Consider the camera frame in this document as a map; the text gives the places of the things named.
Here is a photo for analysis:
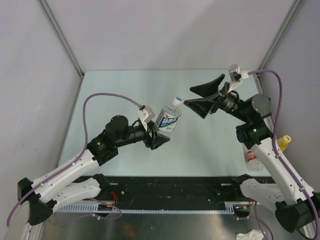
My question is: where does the yellow juice bottle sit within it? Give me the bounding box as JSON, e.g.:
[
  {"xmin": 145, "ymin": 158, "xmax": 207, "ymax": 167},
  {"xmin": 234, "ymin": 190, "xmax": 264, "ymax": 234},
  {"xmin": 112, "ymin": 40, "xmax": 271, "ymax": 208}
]
[{"xmin": 276, "ymin": 135, "xmax": 292, "ymax": 152}]

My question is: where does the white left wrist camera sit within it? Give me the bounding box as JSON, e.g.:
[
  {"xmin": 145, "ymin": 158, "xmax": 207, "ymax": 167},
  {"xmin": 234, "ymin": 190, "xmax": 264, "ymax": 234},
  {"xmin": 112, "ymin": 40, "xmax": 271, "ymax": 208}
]
[{"xmin": 137, "ymin": 105, "xmax": 155, "ymax": 131}]

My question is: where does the blue white label water bottle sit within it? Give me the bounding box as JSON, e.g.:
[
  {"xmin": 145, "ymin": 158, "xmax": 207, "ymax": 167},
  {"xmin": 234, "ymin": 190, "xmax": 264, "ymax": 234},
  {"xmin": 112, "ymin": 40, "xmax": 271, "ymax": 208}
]
[{"xmin": 155, "ymin": 96, "xmax": 183, "ymax": 136}]

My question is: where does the red label water bottle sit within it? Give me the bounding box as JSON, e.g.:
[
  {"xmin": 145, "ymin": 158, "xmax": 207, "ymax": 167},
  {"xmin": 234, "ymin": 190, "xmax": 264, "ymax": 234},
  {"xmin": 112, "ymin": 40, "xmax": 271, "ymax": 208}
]
[{"xmin": 242, "ymin": 143, "xmax": 264, "ymax": 172}]

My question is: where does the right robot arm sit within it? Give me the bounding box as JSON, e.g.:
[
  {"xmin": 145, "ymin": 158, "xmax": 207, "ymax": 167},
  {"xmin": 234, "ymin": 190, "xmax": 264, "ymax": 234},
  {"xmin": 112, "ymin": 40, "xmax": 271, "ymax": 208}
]
[{"xmin": 184, "ymin": 74, "xmax": 320, "ymax": 233}]

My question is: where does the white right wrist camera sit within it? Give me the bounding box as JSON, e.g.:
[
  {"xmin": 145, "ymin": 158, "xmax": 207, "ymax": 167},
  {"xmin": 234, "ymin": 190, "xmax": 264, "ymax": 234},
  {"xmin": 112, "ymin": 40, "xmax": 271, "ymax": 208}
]
[{"xmin": 227, "ymin": 64, "xmax": 249, "ymax": 93}]

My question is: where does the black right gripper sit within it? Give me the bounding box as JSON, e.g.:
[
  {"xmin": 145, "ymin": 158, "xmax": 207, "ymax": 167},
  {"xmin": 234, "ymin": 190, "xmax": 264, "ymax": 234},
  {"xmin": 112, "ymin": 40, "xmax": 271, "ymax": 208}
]
[{"xmin": 184, "ymin": 73, "xmax": 251, "ymax": 123}]

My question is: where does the aluminium frame post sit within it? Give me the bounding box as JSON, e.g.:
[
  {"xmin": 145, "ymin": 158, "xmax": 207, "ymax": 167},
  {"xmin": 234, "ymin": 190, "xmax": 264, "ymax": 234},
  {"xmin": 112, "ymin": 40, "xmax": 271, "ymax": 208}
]
[
  {"xmin": 256, "ymin": 0, "xmax": 305, "ymax": 73},
  {"xmin": 36, "ymin": 0, "xmax": 84, "ymax": 79}
]

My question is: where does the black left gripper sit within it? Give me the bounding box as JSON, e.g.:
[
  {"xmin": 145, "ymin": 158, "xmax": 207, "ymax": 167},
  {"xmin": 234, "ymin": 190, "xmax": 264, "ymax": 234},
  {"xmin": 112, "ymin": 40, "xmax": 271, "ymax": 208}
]
[{"xmin": 115, "ymin": 120, "xmax": 170, "ymax": 150}]

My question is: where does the left aluminium frame post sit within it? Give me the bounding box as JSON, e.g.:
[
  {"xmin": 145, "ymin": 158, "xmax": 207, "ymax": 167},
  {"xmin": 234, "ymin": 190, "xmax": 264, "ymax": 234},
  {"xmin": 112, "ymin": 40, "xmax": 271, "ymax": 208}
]
[{"xmin": 36, "ymin": 0, "xmax": 84, "ymax": 79}]

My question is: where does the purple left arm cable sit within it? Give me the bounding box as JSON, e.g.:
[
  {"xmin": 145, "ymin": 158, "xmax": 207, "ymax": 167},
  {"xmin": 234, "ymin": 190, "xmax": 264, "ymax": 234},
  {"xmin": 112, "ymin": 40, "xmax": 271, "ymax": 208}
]
[{"xmin": 6, "ymin": 93, "xmax": 145, "ymax": 228}]

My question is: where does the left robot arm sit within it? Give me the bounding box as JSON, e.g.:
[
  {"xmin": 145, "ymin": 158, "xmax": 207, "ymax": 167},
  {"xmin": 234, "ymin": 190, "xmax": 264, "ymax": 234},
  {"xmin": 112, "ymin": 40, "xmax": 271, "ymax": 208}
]
[{"xmin": 17, "ymin": 115, "xmax": 170, "ymax": 226}]

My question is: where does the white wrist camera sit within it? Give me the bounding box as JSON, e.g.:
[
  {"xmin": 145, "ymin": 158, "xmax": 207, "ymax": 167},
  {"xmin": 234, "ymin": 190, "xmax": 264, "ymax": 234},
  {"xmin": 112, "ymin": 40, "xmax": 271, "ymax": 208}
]
[
  {"xmin": 227, "ymin": 64, "xmax": 249, "ymax": 93},
  {"xmin": 137, "ymin": 105, "xmax": 155, "ymax": 131}
]

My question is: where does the crumpled white tissue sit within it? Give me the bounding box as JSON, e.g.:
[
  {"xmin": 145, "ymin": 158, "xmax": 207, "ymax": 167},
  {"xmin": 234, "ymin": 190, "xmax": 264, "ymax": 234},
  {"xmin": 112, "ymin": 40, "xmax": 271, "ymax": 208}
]
[{"xmin": 235, "ymin": 229, "xmax": 264, "ymax": 240}]

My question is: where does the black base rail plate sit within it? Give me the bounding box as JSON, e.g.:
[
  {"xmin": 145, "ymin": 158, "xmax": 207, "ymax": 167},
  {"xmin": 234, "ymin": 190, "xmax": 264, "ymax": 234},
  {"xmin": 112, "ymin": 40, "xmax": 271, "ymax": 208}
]
[{"xmin": 96, "ymin": 176, "xmax": 250, "ymax": 212}]

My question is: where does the grey slotted cable duct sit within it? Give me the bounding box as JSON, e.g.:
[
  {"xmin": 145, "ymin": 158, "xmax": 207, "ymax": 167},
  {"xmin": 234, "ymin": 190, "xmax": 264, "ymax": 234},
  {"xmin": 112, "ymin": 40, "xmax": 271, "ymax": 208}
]
[{"xmin": 53, "ymin": 202, "xmax": 237, "ymax": 216}]

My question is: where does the right aluminium frame post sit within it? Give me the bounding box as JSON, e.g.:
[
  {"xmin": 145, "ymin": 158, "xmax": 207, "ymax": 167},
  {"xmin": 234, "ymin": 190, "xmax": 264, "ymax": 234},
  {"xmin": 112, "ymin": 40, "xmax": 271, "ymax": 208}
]
[{"xmin": 256, "ymin": 0, "xmax": 305, "ymax": 73}]

